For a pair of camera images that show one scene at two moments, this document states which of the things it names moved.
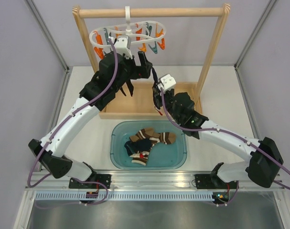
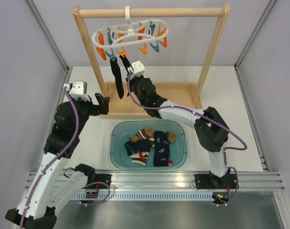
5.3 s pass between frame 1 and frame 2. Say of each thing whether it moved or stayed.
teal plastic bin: stayed
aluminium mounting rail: stayed
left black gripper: moved
